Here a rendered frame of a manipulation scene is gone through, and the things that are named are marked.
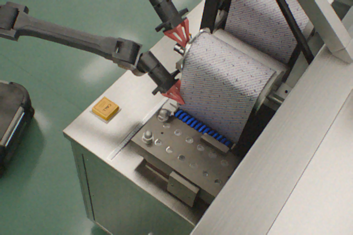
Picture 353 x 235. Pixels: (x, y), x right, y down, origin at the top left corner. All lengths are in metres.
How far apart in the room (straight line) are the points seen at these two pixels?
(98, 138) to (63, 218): 0.93
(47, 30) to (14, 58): 1.64
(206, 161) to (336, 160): 0.50
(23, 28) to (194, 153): 0.65
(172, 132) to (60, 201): 1.16
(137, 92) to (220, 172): 0.49
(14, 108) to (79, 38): 1.16
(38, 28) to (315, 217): 0.95
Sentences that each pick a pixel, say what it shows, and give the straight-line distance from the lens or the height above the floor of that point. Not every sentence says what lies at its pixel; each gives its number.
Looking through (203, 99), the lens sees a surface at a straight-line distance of 1.29.
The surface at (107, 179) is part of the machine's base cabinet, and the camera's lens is 1.56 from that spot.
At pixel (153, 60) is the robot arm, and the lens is 1.32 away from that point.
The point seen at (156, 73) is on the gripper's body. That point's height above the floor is 1.15.
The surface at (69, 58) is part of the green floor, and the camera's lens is 2.92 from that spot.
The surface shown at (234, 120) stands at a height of 1.14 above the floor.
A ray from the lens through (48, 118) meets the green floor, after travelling 2.64.
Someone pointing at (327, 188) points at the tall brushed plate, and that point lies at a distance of 0.89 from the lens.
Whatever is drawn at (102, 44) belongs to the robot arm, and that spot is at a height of 1.21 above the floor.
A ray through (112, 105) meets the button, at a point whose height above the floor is 0.92.
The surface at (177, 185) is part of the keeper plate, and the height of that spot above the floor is 0.99.
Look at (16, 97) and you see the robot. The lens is 2.47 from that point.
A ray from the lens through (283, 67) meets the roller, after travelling 1.32.
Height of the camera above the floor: 2.17
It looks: 56 degrees down
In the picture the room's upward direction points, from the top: 11 degrees clockwise
